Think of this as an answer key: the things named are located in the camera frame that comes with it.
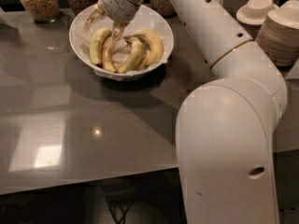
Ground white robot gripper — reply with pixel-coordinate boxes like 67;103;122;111
84;0;139;51

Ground green-yellow banana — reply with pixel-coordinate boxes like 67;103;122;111
90;28;111;64

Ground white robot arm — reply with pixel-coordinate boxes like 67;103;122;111
98;0;288;224

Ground large white bowl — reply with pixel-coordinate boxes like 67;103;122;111
68;2;175;82

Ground small hidden yellow banana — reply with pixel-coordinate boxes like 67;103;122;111
137;51;150;70

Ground right large yellow banana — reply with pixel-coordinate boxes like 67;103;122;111
133;29;164;66

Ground left glass cereal jar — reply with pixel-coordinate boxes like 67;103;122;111
20;0;60;22

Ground white paper at left edge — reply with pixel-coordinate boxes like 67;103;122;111
0;7;16;28

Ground left stack paper bowls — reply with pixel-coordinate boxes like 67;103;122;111
236;0;278;37

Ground stack paper bowls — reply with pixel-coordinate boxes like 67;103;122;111
236;0;278;37
256;0;299;67

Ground right stack paper bowls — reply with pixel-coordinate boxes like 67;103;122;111
256;0;299;67

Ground dark stool under table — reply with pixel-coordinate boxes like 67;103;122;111
100;178;149;224

